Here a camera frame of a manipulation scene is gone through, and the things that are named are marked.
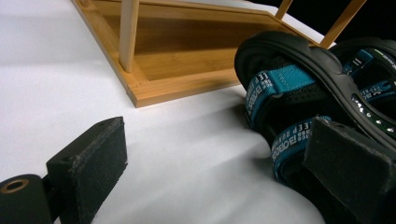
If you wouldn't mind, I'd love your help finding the wooden shoe rack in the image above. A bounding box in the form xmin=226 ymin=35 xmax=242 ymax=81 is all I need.
xmin=70 ymin=0 xmax=368 ymax=108

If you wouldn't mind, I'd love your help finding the black sandal with teal straps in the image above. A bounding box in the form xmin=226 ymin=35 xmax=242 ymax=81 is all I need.
xmin=329 ymin=36 xmax=396 ymax=121
xmin=233 ymin=30 xmax=396 ymax=224

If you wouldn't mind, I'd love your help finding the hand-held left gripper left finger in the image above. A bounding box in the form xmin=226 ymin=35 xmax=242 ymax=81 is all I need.
xmin=46 ymin=116 xmax=129 ymax=224

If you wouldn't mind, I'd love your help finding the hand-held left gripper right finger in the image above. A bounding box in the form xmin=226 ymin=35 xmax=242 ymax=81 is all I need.
xmin=302 ymin=117 xmax=396 ymax=224

